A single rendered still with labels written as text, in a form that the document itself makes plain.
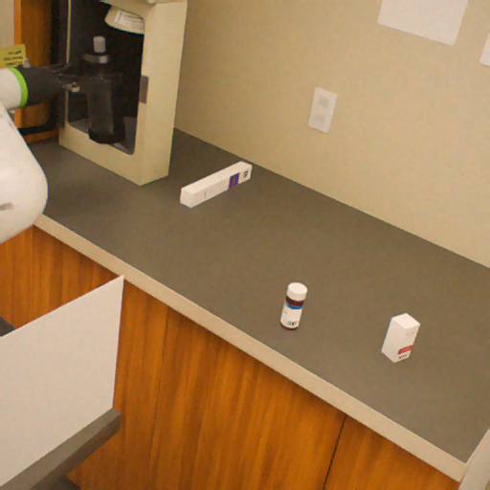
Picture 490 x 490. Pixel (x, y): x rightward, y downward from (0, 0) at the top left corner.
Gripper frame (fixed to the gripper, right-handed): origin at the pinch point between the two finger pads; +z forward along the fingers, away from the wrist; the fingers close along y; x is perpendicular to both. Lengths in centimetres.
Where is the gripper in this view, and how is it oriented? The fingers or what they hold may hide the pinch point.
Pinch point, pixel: (100, 73)
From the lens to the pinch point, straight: 187.1
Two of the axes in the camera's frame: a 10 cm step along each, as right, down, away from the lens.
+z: 5.9, -3.1, 7.4
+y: -7.9, -4.1, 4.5
